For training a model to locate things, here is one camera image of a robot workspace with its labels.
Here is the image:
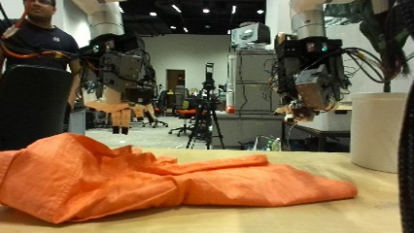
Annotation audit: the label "orange button-up shirt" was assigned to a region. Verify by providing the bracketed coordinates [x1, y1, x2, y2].
[0, 131, 359, 225]

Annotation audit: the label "brown door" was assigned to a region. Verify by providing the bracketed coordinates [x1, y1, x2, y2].
[165, 69, 186, 95]

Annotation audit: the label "copper electric kettle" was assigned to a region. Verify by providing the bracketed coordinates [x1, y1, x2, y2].
[273, 32, 293, 43]

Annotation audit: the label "tall grey filing cabinet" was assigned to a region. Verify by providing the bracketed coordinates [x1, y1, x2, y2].
[232, 48, 282, 117]

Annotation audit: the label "white cardboard box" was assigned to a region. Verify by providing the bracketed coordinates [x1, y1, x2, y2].
[306, 104, 353, 132]

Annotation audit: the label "orange office chair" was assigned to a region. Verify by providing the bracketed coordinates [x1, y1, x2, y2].
[166, 108, 200, 137]
[141, 91, 170, 129]

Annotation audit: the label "grey and black appliance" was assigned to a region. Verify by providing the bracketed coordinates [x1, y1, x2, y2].
[229, 21, 273, 50]

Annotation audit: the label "small grey cabinet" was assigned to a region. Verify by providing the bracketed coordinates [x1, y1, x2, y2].
[68, 108, 87, 136]

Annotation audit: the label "black side table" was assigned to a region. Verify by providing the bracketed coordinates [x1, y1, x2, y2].
[282, 120, 351, 152]

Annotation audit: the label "green leafy plant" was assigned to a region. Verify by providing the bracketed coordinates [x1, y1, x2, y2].
[324, 0, 411, 94]

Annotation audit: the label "person in dark t-shirt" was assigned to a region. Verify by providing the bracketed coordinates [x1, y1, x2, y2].
[0, 0, 84, 111]

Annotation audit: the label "low grey counter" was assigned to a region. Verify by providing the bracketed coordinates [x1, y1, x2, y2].
[210, 111, 288, 150]

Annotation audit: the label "green plastic bottles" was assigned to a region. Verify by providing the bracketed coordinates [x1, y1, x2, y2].
[264, 137, 282, 152]

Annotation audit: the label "white cylindrical plant pot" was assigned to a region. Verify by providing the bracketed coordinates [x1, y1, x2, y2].
[349, 91, 409, 174]

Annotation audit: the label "orange cable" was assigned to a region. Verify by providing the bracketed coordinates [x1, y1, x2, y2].
[0, 6, 83, 62]

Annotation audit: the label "black camera tripod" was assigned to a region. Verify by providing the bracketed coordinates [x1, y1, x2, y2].
[185, 62, 226, 150]

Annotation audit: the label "black braided cable sleeve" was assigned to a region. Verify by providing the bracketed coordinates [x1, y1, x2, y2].
[381, 0, 414, 233]

